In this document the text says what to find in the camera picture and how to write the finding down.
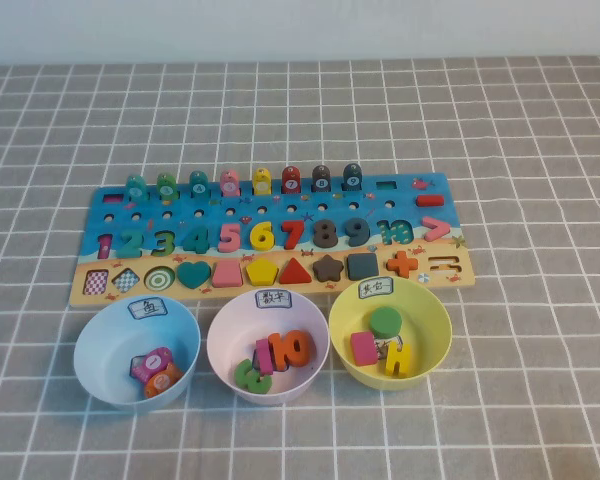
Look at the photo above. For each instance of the pink greater-than sign piece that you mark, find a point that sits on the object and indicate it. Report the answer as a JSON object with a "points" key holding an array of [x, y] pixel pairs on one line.
{"points": [[442, 229]]}

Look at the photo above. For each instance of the red number seven piece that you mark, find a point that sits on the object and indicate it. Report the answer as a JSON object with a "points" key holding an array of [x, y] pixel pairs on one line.
{"points": [[294, 226]]}

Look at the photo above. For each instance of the purple number eight piece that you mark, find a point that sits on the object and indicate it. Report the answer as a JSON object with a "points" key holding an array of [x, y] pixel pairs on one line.
{"points": [[325, 233]]}

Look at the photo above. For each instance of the red triangle piece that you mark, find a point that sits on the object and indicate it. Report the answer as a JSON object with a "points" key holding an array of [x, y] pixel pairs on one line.
{"points": [[295, 274]]}

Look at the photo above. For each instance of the brown star piece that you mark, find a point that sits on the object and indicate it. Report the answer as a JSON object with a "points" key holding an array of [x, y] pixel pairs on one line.
{"points": [[328, 269]]}

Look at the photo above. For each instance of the yellow number six piece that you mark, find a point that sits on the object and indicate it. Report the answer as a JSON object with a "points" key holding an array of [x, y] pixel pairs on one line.
{"points": [[256, 237]]}

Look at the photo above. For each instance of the yellow pentagon piece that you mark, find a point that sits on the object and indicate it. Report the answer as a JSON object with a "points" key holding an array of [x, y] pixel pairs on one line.
{"points": [[262, 272]]}

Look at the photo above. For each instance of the dark blue number nine piece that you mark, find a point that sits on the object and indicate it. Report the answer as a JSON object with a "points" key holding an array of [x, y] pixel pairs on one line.
{"points": [[365, 231]]}

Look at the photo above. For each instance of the dark blue square piece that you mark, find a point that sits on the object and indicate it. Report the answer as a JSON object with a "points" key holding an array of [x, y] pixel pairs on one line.
{"points": [[362, 266]]}

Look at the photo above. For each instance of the pink number five piece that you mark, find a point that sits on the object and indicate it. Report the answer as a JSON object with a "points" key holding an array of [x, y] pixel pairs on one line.
{"points": [[228, 231]]}

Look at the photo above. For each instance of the pink trapezoid piece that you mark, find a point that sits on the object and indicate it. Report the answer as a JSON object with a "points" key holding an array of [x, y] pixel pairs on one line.
{"points": [[228, 275]]}

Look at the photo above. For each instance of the teal number four piece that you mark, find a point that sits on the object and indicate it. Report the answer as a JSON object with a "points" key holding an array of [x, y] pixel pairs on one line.
{"points": [[200, 245]]}

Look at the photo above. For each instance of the orange plus sign piece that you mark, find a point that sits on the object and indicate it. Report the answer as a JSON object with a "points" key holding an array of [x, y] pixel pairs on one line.
{"points": [[401, 264]]}

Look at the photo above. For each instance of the wooden sea-print puzzle board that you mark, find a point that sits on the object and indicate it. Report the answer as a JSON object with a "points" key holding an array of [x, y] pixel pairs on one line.
{"points": [[402, 200]]}

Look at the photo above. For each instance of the light pink plastic bowl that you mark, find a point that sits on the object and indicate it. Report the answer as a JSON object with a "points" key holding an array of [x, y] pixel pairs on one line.
{"points": [[230, 325]]}

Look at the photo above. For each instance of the teal heart piece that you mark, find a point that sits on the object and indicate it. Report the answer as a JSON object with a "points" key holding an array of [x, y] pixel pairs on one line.
{"points": [[193, 274]]}

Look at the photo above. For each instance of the orange number ten piece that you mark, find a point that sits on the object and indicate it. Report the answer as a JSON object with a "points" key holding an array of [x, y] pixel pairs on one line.
{"points": [[276, 352]]}

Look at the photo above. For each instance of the green round disc piece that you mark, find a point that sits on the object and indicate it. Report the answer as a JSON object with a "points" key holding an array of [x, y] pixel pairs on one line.
{"points": [[384, 320]]}

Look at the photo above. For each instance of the magenta number one piece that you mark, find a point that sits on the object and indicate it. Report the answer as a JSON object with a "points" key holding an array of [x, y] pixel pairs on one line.
{"points": [[265, 357]]}

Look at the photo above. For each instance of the pink rectangle piece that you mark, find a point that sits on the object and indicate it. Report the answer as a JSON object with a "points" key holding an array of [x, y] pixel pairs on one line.
{"points": [[364, 348]]}

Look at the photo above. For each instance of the small white bowl sticker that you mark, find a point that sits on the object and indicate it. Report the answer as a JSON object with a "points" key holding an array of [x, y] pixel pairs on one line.
{"points": [[136, 360], [381, 346]]}

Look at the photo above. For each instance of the red minus sign piece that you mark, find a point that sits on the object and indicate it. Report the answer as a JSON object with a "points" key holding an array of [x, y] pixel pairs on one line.
{"points": [[430, 200]]}

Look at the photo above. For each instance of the yellow plastic bowl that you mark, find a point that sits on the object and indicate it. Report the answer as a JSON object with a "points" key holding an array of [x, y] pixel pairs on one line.
{"points": [[422, 320]]}

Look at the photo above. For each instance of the green number three piece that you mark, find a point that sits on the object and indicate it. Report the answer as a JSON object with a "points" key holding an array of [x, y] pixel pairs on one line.
{"points": [[242, 375]]}

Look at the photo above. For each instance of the teal number two piece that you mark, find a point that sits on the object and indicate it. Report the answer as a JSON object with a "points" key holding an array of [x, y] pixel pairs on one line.
{"points": [[129, 253]]}

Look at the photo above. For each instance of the pink flat fish piece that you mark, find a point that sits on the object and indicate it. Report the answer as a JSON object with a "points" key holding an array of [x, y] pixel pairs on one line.
{"points": [[152, 361]]}

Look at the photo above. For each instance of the orange flat fish piece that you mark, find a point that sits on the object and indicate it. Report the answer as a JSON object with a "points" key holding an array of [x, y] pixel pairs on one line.
{"points": [[162, 382]]}

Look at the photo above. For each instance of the light blue plastic bowl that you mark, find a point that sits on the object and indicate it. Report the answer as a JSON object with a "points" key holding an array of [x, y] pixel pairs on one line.
{"points": [[110, 350]]}

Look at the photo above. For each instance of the red fish peg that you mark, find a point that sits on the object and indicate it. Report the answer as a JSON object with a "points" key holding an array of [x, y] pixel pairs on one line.
{"points": [[291, 181]]}

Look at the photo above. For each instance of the white handwritten paper label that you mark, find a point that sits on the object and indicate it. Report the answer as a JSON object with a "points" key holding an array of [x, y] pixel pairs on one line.
{"points": [[376, 288], [274, 298], [148, 308]]}

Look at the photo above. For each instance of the brown fish peg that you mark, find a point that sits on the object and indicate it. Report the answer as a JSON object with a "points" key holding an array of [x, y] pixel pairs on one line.
{"points": [[321, 180]]}

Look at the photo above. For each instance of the yellow fish peg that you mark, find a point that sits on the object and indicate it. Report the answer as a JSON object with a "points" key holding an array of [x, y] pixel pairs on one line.
{"points": [[261, 182]]}

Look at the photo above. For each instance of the dark blue fish peg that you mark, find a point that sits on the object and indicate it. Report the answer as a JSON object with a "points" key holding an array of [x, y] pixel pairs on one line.
{"points": [[352, 178]]}

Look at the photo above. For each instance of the pink fish peg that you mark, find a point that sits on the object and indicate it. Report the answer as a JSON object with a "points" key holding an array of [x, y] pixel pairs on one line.
{"points": [[229, 184]]}

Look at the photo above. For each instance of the dark teal fish peg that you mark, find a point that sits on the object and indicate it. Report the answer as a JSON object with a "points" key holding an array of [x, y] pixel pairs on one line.
{"points": [[198, 186]]}

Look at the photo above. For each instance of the green fish peg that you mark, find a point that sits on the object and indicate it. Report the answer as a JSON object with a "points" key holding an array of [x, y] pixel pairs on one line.
{"points": [[166, 187]]}

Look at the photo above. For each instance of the yellow letter block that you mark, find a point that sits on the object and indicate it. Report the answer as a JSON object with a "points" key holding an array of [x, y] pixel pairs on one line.
{"points": [[387, 362]]}

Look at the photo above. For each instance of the light teal fish peg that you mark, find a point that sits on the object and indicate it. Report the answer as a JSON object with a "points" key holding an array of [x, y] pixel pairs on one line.
{"points": [[136, 189]]}

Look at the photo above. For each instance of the grey checked tablecloth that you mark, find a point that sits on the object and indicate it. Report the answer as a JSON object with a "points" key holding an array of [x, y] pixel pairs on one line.
{"points": [[530, 150]]}

